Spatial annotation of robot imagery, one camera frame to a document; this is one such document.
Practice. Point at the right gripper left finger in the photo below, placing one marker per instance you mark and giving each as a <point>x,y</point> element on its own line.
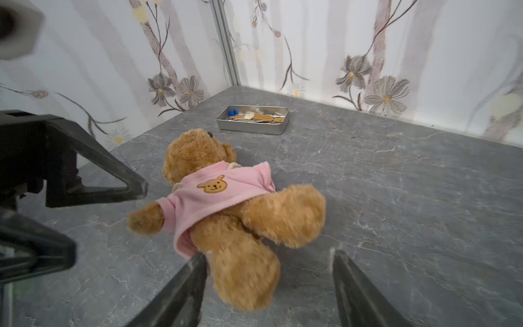
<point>180,301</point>

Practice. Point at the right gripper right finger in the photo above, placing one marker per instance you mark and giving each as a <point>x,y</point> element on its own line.
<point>359,302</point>

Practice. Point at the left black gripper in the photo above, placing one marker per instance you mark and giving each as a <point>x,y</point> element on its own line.
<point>55,155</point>

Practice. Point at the brown teddy bear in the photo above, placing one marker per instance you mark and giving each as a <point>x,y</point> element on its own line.
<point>245,271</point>

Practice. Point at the pink fleece bear hoodie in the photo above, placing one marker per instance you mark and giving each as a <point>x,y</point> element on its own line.
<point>208,191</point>

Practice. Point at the clear plastic tool box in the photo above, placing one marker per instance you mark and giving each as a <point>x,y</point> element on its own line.
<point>255,119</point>

